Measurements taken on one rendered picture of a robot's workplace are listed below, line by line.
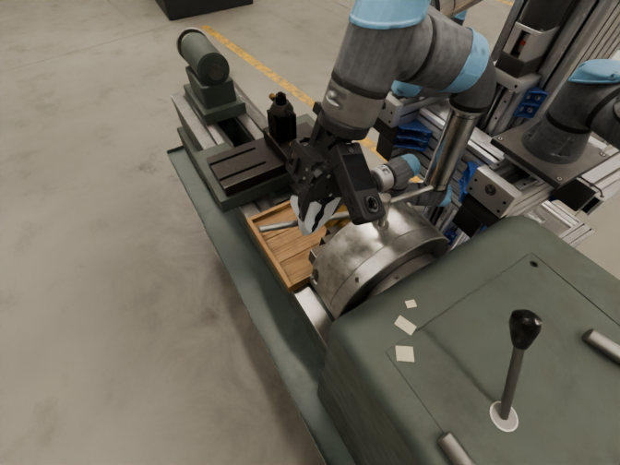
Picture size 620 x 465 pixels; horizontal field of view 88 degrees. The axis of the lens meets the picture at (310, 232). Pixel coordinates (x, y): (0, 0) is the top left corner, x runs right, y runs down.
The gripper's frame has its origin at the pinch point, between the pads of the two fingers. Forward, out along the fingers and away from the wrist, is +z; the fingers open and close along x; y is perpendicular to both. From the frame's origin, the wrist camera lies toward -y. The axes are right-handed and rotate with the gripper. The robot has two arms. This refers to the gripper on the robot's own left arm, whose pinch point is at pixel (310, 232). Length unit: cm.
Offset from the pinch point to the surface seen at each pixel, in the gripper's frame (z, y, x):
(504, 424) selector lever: 2.2, -37.3, -9.0
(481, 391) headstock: 2.2, -33.0, -9.6
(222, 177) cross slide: 32, 57, -11
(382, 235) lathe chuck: 1.8, -3.5, -16.4
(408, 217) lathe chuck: -0.4, -2.3, -24.1
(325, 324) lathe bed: 40.3, -2.2, -18.9
